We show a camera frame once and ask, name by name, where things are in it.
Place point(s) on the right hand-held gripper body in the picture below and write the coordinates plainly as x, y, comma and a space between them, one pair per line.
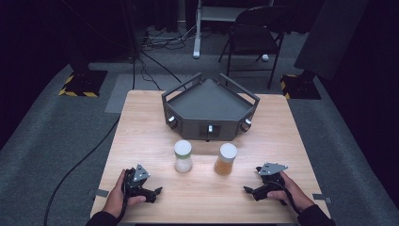
270, 169

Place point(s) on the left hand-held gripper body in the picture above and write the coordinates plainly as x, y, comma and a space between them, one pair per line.
140, 175

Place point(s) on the orange powder jar white lid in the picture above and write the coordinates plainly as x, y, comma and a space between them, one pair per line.
226, 160

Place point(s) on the white powder jar green band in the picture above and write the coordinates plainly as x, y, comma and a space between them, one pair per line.
183, 157

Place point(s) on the dark grey corner rack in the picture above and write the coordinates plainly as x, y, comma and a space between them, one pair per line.
208, 103

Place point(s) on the person's left hand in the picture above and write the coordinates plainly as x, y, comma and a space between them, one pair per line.
114, 197

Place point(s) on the person's right hand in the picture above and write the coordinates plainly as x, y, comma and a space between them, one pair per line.
295, 193

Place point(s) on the grey tape strip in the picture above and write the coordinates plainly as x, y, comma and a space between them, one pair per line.
101, 193
322, 197

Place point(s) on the black yellow striped stand base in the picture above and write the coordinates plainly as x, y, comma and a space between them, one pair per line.
301, 88
83, 83

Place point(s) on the small white floor object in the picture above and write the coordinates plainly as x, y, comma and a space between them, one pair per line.
265, 57

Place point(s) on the black folding chair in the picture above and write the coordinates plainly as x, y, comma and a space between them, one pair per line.
251, 37

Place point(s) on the black stand pole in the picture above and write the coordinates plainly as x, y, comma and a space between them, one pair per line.
130, 28

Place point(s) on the dark tilted panel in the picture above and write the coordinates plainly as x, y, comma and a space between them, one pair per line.
332, 34

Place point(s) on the white desk frame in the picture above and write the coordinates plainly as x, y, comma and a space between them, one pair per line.
197, 31

